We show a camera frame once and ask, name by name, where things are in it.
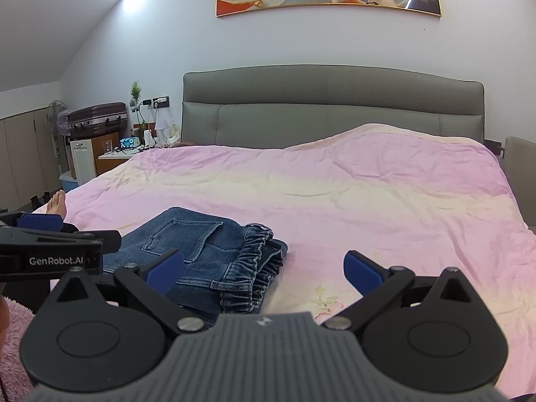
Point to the grey upholstered chair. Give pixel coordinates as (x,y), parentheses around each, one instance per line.
(521,163)

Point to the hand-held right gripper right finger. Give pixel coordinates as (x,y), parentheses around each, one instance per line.
(360,272)

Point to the person's bare foot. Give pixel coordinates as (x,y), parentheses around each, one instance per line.
(56,205)

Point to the pink fluffy rug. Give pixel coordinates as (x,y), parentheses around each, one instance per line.
(19,322)

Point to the small green plant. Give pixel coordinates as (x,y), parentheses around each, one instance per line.
(135,90)

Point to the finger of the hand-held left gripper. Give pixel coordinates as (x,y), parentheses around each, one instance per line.
(42,222)
(63,245)

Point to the small black object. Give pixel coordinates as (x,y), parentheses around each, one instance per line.
(493,146)

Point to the grey upholstered headboard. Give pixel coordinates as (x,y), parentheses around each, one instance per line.
(335,100)

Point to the beige wardrobe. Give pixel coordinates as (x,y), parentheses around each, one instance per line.
(21,155)

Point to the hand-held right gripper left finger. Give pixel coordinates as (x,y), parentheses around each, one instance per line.
(163,270)

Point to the wall power socket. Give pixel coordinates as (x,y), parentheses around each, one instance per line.
(161,101)

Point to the white storage box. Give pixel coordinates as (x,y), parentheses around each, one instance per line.
(83,161)

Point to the white table lamp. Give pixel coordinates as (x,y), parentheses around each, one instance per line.
(161,124)

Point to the pink bed blanket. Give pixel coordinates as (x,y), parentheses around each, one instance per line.
(335,201)

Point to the white nightstand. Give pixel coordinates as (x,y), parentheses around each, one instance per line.
(115,156)

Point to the white bottle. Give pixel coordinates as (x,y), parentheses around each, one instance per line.
(147,137)

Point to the brown wooden cabinet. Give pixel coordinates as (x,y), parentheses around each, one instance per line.
(116,140)

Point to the standing fan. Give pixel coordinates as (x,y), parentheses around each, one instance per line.
(56,111)

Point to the blue plastic bin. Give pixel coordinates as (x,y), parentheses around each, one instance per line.
(68,184)

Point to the drinking glass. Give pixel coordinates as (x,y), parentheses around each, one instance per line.
(107,146)

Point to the blue denim pants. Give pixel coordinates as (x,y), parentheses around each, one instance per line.
(209,243)

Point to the dark maroon suitcase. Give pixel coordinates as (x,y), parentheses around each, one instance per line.
(96,119)

